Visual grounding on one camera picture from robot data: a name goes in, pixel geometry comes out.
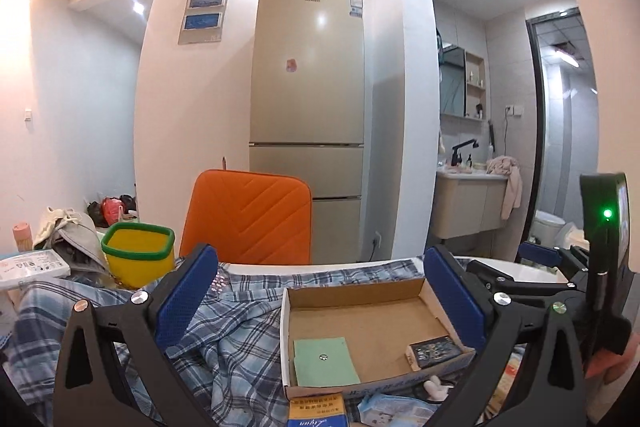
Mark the white cardboard tray box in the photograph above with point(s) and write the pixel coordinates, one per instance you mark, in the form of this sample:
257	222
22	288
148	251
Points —
379	322

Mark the yellow bin green rim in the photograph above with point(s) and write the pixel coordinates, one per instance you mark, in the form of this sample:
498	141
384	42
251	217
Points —
137	253

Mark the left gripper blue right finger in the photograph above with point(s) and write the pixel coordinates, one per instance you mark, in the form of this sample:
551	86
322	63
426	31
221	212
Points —
549	388

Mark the beige refrigerator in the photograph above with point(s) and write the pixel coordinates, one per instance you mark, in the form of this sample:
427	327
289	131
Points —
307	112

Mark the white tissue pack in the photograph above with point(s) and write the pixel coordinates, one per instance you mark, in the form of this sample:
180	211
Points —
22	268

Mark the bathroom vanity cabinet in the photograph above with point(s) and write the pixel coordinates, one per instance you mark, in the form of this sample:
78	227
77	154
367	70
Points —
467	203

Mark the wall electrical panel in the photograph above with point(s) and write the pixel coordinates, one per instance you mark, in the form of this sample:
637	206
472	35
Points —
202	21

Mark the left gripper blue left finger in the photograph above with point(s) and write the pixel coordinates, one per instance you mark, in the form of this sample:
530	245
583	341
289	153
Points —
91	388

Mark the person's right hand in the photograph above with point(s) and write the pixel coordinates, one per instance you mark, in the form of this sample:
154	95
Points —
603	368

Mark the red gold cigarette carton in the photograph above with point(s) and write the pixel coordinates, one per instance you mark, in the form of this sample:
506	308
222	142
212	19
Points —
321	411

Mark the orange chair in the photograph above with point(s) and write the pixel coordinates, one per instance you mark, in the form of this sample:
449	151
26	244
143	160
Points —
250	218

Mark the white toilet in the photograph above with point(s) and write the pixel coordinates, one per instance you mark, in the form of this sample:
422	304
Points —
545	228

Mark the blue wet wipes pack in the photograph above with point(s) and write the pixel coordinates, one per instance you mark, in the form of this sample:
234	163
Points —
394	411

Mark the green paper card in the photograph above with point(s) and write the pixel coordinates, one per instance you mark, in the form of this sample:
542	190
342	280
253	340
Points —
324	362

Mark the grey clothes pile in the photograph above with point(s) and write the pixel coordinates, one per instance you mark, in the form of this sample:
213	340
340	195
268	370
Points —
73	236

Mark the pink bottle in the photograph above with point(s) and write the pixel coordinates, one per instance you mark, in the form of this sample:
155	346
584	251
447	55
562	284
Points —
23	237

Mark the mirror cabinet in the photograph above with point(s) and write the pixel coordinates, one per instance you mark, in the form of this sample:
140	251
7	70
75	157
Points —
463	83

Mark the pink towel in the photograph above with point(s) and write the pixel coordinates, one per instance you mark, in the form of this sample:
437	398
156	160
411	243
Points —
508	167

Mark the black small box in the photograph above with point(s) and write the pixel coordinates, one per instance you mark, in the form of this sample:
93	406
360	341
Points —
429	353

